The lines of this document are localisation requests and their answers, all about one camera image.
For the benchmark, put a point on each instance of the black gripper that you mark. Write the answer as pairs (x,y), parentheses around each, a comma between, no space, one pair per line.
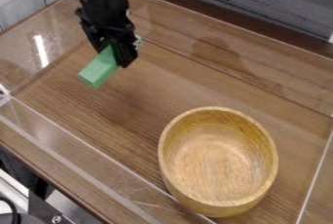
(105,22)

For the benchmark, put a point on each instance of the green rectangular block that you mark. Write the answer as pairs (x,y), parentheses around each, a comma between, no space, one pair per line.
(102,67)

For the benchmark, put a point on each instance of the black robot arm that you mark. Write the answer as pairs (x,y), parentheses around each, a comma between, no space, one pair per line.
(109,28)

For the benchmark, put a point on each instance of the brown wooden bowl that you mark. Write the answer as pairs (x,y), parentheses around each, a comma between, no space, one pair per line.
(219,160)

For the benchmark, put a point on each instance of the clear acrylic tray wall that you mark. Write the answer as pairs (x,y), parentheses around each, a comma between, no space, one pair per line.
(104,185)

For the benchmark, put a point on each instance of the grey metal table frame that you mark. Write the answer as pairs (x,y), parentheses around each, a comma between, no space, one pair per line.
(23,208)

